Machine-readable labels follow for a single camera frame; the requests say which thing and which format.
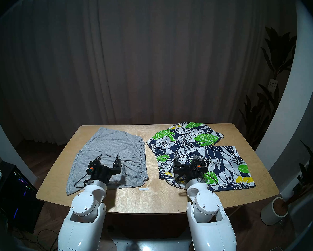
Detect white cylindrical plant pot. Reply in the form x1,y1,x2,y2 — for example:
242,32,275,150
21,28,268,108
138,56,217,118
260,197,289,225

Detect dark plant in pot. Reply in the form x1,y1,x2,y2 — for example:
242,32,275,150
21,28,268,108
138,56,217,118
285,141,313,209

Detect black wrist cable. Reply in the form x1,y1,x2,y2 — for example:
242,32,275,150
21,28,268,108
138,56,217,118
175,172,219,192
73,166,96,189

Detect floral print shorts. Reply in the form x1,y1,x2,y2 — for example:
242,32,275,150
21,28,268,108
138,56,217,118
146,122,256,192

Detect black floor cable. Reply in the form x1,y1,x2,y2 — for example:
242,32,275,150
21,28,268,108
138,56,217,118
11,228,59,251

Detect tall dark leafy plant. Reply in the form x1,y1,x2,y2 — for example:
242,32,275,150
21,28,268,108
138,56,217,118
239,27,297,149

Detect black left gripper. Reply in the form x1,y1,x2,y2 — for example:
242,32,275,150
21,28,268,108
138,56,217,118
87,153,122,186

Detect grey shorts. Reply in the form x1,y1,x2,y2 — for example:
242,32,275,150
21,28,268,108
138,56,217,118
66,127,149,196

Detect black computer tower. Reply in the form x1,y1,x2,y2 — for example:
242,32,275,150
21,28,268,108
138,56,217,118
0,161,44,234

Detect white robot torso base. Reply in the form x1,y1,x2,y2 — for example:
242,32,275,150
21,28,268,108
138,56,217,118
112,237,193,251

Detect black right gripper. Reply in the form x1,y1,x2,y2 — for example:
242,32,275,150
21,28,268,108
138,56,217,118
173,152,208,182

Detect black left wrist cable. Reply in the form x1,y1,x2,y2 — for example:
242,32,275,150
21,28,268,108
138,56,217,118
73,166,96,189

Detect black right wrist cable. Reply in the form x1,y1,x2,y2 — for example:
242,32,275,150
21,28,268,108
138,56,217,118
175,172,219,192

